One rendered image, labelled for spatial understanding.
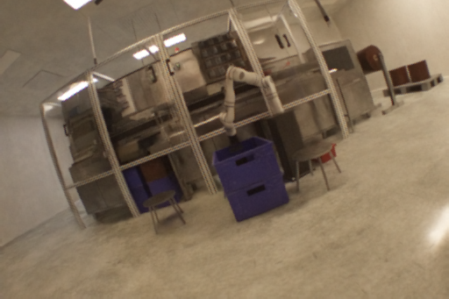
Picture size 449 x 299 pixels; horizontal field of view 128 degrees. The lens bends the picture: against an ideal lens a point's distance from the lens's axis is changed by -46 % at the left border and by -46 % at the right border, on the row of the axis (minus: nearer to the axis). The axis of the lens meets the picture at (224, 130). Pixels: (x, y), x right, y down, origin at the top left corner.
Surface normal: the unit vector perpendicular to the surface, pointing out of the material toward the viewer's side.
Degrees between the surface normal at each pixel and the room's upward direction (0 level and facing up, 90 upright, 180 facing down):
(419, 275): 0
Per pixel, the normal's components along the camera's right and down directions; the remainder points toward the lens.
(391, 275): -0.35, -0.94
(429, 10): -0.94, 0.35
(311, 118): 0.03, 0.04
